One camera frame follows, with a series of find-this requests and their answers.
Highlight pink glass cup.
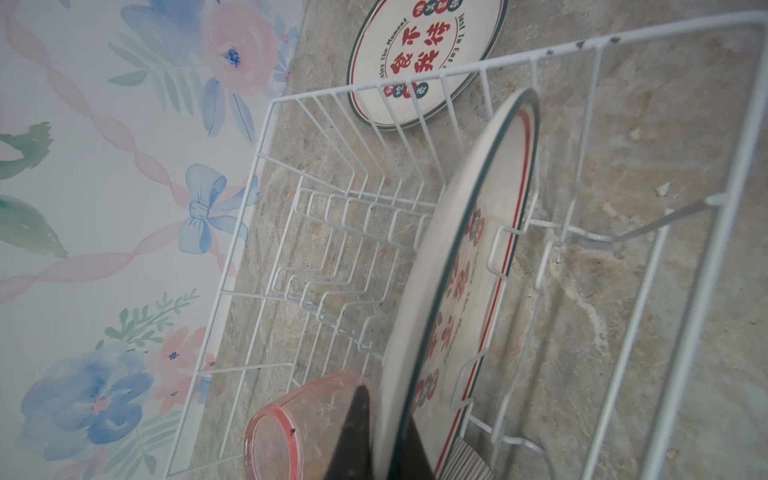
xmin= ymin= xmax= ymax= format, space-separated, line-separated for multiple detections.
xmin=243 ymin=370 xmax=369 ymax=479

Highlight white plate front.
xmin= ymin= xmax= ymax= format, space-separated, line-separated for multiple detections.
xmin=372 ymin=88 xmax=540 ymax=479

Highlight striped ceramic bowl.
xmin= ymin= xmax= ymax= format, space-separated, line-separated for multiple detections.
xmin=439 ymin=438 xmax=495 ymax=480

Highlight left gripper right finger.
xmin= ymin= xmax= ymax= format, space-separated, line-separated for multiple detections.
xmin=392 ymin=417 xmax=435 ymax=480

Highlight white wire dish rack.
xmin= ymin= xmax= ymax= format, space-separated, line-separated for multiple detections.
xmin=165 ymin=1 xmax=767 ymax=479

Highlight white plate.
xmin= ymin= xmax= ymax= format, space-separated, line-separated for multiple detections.
xmin=347 ymin=0 xmax=508 ymax=131
xmin=372 ymin=88 xmax=540 ymax=479

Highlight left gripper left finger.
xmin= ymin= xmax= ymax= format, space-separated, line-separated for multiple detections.
xmin=324 ymin=384 xmax=373 ymax=480

